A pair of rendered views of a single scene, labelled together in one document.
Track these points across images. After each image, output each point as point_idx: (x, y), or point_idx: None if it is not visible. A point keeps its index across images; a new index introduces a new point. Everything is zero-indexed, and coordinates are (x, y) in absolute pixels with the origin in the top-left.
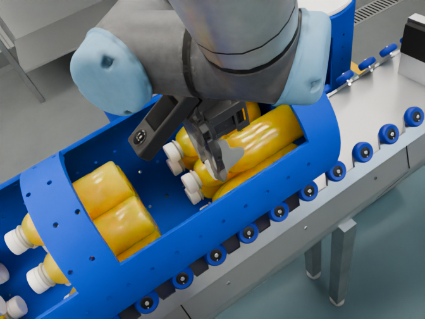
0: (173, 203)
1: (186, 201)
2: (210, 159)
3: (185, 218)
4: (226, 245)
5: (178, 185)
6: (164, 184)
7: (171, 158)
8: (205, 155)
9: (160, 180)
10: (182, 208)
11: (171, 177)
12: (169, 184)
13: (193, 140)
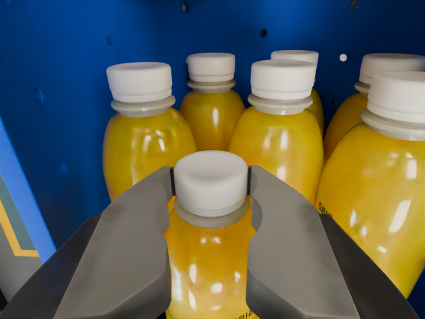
0: (324, 9)
1: (306, 40)
2: (90, 268)
3: (274, 16)
4: None
5: (350, 47)
6: (382, 15)
7: (389, 80)
8: (161, 247)
9: (400, 11)
10: (298, 23)
11: (383, 42)
12: (371, 28)
13: (283, 257)
